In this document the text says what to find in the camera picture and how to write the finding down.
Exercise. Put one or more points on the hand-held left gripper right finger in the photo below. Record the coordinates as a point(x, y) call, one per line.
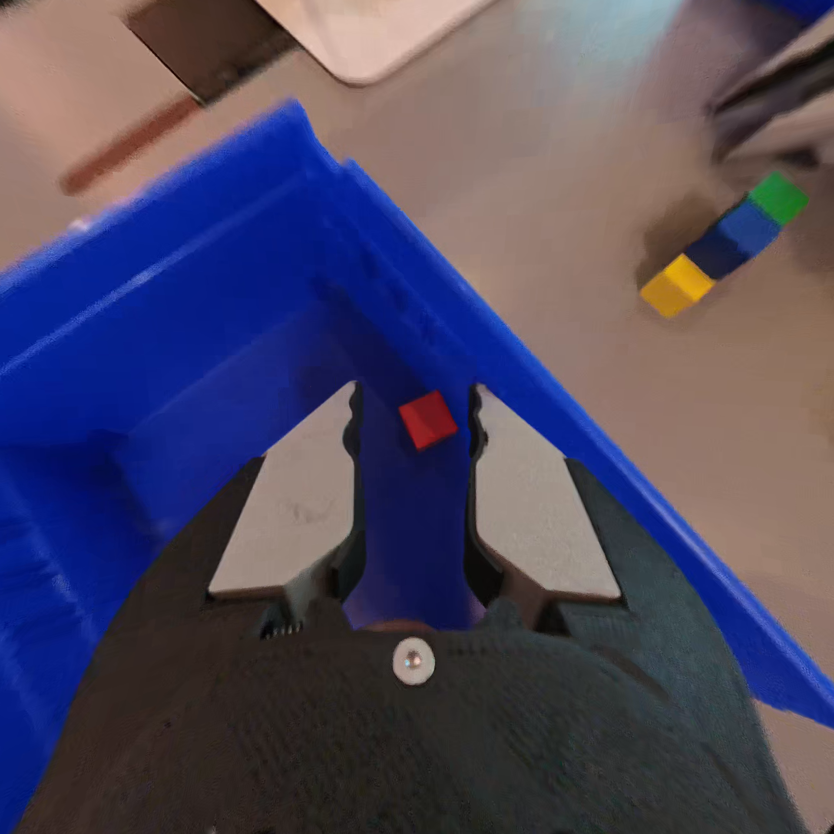
point(541, 521)

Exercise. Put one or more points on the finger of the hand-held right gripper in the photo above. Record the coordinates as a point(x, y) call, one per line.
point(782, 124)
point(801, 55)

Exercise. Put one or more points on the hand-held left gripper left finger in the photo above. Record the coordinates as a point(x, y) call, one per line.
point(293, 515)

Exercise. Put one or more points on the green wooden cube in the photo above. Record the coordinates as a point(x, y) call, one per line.
point(778, 199)

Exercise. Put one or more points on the blue wooden cube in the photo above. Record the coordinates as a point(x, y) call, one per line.
point(746, 231)

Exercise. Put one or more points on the red wooden cube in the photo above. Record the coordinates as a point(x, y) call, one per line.
point(427, 420)

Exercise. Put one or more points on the yellow wooden cube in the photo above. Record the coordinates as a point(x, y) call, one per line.
point(677, 286)

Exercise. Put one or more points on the grey desk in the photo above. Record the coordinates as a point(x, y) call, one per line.
point(554, 195)

